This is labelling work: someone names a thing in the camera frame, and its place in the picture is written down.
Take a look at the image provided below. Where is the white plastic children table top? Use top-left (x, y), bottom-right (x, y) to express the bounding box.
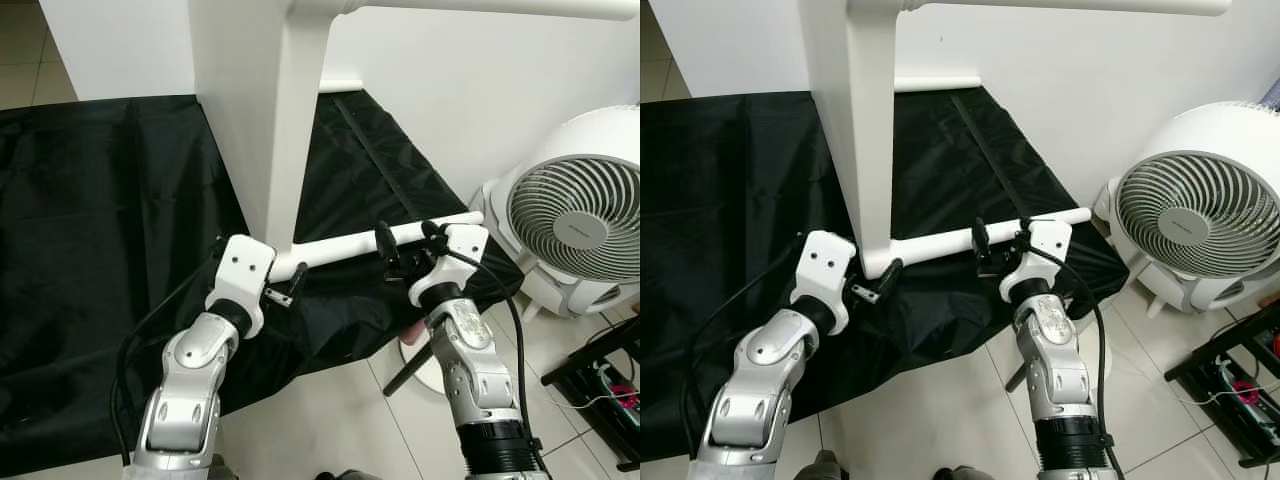
top-left (184, 0), bottom-right (337, 265)
top-left (799, 0), bottom-right (902, 282)

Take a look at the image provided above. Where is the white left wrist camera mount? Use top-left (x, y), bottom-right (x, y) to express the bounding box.
top-left (789, 229), bottom-right (859, 337)
top-left (204, 234), bottom-right (277, 340)

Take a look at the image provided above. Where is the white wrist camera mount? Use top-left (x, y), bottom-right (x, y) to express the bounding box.
top-left (204, 234), bottom-right (277, 340)
top-left (999, 219), bottom-right (1074, 302)
top-left (789, 229), bottom-right (859, 337)
top-left (407, 223), bottom-right (492, 309)

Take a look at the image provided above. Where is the white pedestal fan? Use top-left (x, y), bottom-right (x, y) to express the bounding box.
top-left (398, 102), bottom-right (641, 398)
top-left (1094, 99), bottom-right (1280, 320)

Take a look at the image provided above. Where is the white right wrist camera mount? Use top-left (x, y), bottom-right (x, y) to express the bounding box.
top-left (999, 219), bottom-right (1074, 302)
top-left (407, 223), bottom-right (492, 309)

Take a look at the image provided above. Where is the black table cloth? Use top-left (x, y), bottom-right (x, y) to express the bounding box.
top-left (640, 88), bottom-right (1132, 463)
top-left (0, 90), bottom-right (527, 477)

